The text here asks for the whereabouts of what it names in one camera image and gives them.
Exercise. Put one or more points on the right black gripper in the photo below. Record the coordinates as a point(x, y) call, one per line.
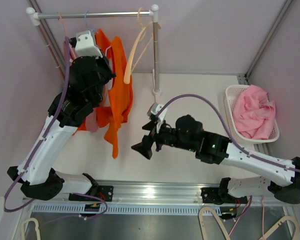
point(144, 147)

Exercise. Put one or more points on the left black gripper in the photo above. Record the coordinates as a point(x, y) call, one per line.
point(103, 62)

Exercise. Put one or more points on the beige plastic hanger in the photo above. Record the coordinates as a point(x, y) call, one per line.
point(130, 65)

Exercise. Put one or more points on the light pink t shirt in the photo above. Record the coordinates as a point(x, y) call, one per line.
point(253, 114)

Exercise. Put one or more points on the orange t shirt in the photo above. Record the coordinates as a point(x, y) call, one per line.
point(89, 73)
point(120, 96)

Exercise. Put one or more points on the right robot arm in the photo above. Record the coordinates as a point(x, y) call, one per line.
point(275, 177)

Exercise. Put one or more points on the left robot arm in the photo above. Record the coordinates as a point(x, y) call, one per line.
point(36, 175)

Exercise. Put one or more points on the salmon pink t shirt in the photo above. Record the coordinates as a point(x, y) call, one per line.
point(90, 123)

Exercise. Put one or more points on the pink plastic hanger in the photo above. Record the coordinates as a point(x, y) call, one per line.
point(66, 38)

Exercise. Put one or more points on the beige hanger bottom centre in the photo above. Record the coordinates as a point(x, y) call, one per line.
point(205, 225)

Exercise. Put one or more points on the beige hanger bottom right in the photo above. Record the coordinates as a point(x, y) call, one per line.
point(280, 222)

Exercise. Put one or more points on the silver clothes rack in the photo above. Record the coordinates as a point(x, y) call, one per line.
point(37, 17)

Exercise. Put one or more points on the white plastic laundry basket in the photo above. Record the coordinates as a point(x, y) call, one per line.
point(231, 95)

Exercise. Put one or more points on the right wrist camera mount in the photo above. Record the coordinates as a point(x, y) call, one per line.
point(157, 113)

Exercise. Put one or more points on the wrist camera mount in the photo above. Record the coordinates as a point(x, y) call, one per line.
point(157, 113)
point(86, 45)

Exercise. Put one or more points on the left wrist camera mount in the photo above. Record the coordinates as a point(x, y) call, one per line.
point(86, 45)

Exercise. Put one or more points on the aluminium mounting rail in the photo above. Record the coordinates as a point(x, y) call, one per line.
point(139, 198)

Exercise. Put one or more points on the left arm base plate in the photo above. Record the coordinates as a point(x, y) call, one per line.
point(104, 192)

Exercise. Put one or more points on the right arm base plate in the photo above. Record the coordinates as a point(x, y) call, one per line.
point(218, 196)

